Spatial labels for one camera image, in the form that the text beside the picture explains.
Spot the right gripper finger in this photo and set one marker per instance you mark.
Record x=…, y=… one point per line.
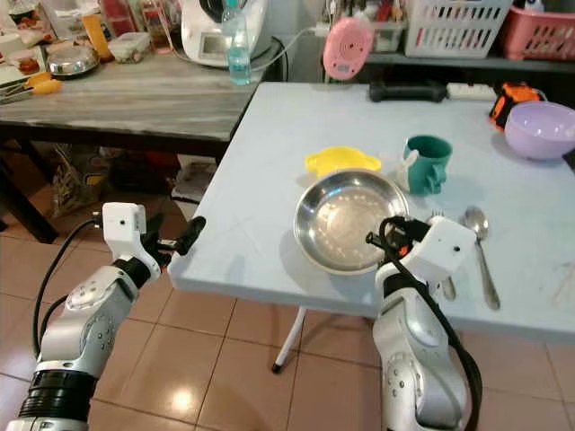
x=388, y=224
x=375, y=241

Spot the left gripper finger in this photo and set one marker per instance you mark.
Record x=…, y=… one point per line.
x=191, y=234
x=149, y=218

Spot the round steel plate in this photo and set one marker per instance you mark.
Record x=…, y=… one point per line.
x=341, y=220

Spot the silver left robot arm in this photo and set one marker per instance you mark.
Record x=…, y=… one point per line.
x=85, y=332

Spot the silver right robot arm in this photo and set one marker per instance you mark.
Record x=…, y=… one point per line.
x=418, y=359

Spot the white cardboard box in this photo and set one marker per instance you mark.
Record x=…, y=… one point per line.
x=196, y=180

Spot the steel spoon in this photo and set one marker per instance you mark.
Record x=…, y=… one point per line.
x=474, y=220

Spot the green plastic mug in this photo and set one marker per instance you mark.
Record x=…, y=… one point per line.
x=429, y=166

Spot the printed plastic bag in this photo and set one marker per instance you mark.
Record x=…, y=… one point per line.
x=76, y=184

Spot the white folding table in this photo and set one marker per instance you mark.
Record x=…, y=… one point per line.
x=260, y=180

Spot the marble top dark table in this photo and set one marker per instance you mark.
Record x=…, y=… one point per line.
x=144, y=103

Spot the white power strip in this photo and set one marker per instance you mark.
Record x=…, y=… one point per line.
x=472, y=91

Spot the clear plastic food container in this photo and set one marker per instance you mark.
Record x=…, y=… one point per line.
x=128, y=48

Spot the purple plastic bowl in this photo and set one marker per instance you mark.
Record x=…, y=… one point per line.
x=541, y=130

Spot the lidded steel bowl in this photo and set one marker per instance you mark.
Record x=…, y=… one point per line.
x=72, y=60

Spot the orange black tool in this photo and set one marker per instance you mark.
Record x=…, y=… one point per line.
x=514, y=97

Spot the pink round gadget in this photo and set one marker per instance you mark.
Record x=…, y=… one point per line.
x=348, y=48

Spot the orange bottle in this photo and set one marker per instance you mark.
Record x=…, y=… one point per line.
x=97, y=38

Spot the clear water bottle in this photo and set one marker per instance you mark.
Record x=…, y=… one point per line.
x=238, y=52

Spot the white kitchen appliance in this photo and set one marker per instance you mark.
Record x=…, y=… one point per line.
x=205, y=36

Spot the white plastic basket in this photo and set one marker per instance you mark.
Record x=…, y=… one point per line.
x=458, y=27

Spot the pink plastic basket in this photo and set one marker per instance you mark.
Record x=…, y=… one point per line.
x=539, y=34

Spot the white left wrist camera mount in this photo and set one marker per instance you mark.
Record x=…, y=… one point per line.
x=123, y=230

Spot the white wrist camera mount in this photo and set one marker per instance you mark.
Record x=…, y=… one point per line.
x=442, y=250
x=123, y=230

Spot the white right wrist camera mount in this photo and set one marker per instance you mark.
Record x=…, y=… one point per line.
x=442, y=250

